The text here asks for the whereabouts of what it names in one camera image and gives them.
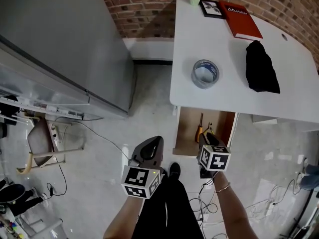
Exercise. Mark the wooden drawer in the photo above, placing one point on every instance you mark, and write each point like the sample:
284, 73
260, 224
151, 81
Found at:
187, 133

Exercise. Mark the grey tape roll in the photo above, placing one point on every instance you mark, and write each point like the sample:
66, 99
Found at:
199, 80

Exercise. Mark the person's black shoe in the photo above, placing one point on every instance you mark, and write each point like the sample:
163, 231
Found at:
175, 170

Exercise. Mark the white metal shelf rack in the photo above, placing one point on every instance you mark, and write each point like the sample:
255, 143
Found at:
49, 107

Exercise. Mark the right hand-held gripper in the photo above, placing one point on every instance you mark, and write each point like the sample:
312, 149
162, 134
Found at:
214, 159

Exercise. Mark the white power strip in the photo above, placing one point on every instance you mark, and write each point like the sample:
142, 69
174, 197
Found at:
204, 218

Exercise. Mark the silver refrigerator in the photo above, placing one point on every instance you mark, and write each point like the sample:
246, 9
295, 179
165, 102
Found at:
62, 34

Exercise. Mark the black bag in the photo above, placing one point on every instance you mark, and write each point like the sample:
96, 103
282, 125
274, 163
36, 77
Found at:
7, 108

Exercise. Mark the wooden chair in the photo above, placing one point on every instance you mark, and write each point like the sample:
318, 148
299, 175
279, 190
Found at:
40, 138

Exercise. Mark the white desk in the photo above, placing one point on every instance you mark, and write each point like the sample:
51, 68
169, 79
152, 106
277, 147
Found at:
211, 34

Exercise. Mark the white metal frame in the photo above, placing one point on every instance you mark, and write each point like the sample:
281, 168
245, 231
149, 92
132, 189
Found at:
49, 224

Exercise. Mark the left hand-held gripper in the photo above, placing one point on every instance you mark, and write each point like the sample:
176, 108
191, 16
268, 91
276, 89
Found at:
135, 178

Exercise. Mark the person's black trouser leg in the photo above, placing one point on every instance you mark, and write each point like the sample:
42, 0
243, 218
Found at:
169, 208

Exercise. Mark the black cloth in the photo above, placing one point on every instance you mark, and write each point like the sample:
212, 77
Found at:
261, 68

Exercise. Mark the person's right forearm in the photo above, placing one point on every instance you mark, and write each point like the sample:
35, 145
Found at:
231, 208

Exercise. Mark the red book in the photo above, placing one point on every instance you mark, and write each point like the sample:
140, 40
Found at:
241, 21

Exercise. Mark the black picture frame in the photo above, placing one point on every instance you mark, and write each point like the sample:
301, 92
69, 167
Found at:
211, 9

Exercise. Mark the person's left forearm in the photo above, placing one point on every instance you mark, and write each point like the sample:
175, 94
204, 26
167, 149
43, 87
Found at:
124, 218

